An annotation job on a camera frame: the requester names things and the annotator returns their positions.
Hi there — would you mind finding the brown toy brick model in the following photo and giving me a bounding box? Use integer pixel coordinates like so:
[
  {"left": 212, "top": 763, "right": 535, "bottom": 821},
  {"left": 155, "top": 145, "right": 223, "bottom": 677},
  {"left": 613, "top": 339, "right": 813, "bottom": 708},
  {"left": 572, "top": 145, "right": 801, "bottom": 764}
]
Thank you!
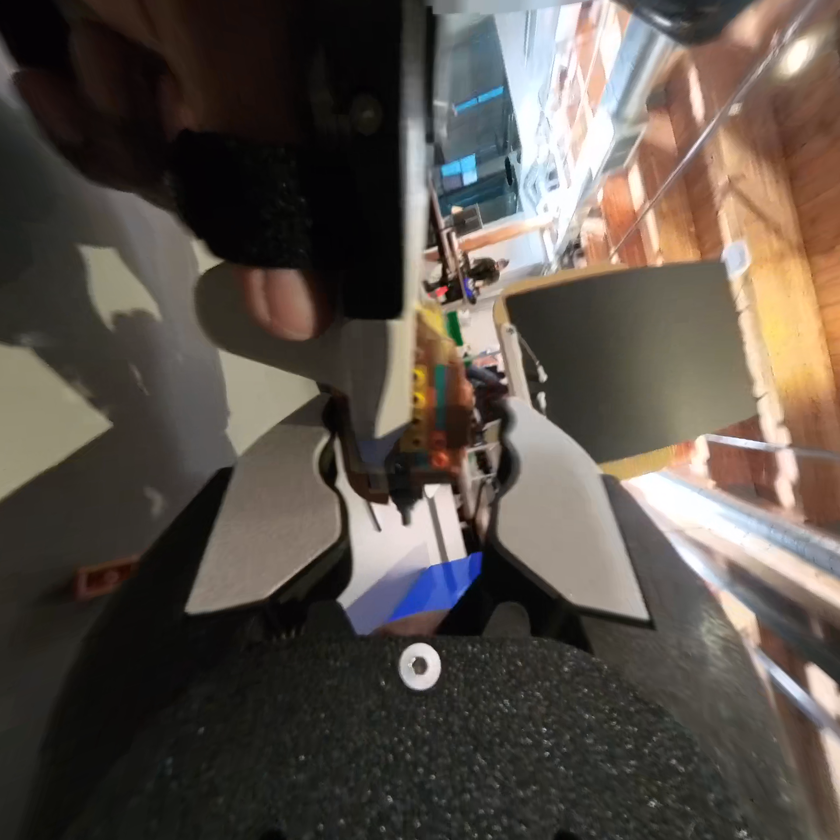
[{"left": 326, "top": 307, "right": 479, "bottom": 526}]

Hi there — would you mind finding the ceiling lamp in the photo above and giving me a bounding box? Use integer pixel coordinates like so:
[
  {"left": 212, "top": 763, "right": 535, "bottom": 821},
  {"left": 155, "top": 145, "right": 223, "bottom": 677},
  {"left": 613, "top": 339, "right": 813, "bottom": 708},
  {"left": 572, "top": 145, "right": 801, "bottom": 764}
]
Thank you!
[{"left": 781, "top": 36, "right": 821, "bottom": 76}]

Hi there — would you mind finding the grey desk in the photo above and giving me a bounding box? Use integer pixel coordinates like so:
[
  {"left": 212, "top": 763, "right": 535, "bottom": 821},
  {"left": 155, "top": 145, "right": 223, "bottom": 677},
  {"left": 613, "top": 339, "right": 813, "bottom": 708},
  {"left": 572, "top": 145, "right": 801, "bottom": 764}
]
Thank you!
[{"left": 0, "top": 59, "right": 470, "bottom": 840}]

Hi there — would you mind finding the blue storage bin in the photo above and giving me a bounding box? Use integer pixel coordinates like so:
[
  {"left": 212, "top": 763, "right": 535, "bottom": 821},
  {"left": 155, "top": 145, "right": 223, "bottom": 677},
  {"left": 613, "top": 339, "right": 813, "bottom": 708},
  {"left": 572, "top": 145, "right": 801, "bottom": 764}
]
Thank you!
[{"left": 346, "top": 551, "right": 487, "bottom": 636}]

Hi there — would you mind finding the small brown brick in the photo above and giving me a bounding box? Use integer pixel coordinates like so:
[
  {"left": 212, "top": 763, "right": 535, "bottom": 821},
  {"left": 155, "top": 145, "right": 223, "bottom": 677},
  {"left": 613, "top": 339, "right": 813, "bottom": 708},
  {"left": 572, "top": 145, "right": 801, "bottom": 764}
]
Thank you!
[{"left": 73, "top": 554, "right": 142, "bottom": 601}]

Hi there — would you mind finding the person's left hand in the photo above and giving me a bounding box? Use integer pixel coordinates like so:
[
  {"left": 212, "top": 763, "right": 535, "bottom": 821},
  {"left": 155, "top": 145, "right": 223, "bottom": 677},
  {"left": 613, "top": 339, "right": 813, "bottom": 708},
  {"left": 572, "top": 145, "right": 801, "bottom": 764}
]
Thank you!
[{"left": 13, "top": 0, "right": 333, "bottom": 342}]

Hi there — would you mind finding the silver duct pipe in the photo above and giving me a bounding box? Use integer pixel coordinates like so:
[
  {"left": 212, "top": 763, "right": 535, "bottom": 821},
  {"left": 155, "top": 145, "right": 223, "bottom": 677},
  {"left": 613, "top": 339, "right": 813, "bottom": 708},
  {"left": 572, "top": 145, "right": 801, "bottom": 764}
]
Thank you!
[{"left": 656, "top": 469, "right": 840, "bottom": 592}]

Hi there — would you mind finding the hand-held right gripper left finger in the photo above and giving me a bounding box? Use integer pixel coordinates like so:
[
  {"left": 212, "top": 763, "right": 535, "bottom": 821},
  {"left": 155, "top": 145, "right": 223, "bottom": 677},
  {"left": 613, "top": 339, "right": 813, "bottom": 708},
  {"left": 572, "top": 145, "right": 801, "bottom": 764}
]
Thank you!
[{"left": 184, "top": 425, "right": 352, "bottom": 616}]

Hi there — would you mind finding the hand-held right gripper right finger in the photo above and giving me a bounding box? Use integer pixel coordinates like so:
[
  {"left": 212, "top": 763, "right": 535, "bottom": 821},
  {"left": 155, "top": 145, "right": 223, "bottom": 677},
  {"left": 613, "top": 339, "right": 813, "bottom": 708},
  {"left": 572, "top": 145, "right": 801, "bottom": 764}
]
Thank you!
[{"left": 486, "top": 399, "right": 652, "bottom": 626}]

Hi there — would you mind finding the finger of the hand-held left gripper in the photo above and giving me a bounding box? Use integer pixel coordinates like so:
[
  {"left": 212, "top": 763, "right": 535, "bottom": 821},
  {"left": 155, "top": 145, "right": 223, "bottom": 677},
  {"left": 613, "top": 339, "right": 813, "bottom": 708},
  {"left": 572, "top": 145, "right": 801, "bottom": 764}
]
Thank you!
[
  {"left": 196, "top": 264, "right": 361, "bottom": 396},
  {"left": 340, "top": 0, "right": 437, "bottom": 442}
]

